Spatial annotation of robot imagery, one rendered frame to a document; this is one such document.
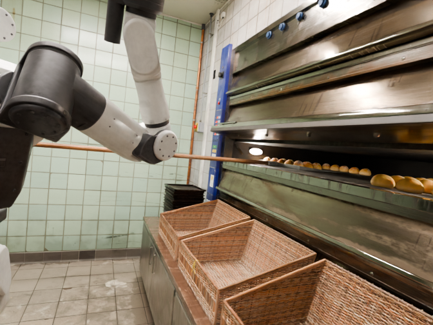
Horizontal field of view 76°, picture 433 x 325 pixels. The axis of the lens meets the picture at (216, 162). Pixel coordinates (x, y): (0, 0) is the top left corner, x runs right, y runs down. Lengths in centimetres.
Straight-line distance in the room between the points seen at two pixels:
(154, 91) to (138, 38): 12
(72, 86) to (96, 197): 256
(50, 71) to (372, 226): 111
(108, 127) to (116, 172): 244
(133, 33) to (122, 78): 244
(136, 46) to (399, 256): 101
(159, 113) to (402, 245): 89
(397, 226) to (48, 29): 303
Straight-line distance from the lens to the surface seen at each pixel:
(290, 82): 167
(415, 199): 111
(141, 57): 66
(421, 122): 95
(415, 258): 112
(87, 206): 312
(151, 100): 71
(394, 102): 118
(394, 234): 117
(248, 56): 225
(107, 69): 310
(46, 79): 55
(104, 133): 63
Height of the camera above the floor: 127
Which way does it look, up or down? 3 degrees down
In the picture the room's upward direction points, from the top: 6 degrees clockwise
